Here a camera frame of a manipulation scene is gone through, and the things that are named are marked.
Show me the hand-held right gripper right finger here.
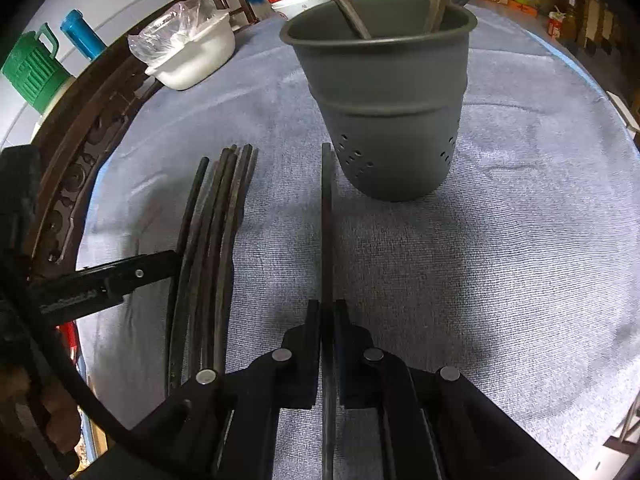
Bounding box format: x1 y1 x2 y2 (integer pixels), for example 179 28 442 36
335 300 576 480

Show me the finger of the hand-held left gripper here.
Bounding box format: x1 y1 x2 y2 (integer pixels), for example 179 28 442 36
27 249 180 322

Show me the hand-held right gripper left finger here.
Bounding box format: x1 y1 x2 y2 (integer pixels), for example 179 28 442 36
95 300 323 480

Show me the grey utensil holder cup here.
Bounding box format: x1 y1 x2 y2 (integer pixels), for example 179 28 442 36
279 0 478 202

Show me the person's left hand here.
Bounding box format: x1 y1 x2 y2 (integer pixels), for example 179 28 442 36
0 362 83 466

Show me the green thermos jug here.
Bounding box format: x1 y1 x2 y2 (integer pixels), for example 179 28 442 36
0 22 74 116

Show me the blue bottle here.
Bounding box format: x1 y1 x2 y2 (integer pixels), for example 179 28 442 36
60 9 108 62

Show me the grey tablecloth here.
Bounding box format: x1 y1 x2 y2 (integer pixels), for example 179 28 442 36
80 2 640 480

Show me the white plastic basin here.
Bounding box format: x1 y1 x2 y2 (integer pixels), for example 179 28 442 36
145 10 237 92

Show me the clear plastic bag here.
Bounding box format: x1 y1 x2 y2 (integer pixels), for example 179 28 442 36
127 0 217 67

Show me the white bowl red pattern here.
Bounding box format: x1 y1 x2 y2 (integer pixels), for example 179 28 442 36
275 4 327 22
270 0 331 13

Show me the red drink carton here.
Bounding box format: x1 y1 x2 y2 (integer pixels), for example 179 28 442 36
546 9 569 39

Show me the black cable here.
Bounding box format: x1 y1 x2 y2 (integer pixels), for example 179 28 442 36
0 255 136 448

